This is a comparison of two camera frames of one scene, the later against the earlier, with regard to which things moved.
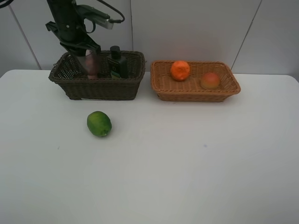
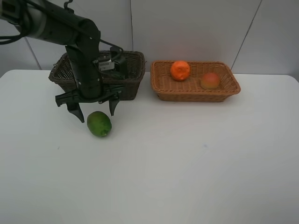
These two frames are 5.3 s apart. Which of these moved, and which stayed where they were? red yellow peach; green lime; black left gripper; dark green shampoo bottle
Moved: black left gripper
Stayed: green lime; dark green shampoo bottle; red yellow peach
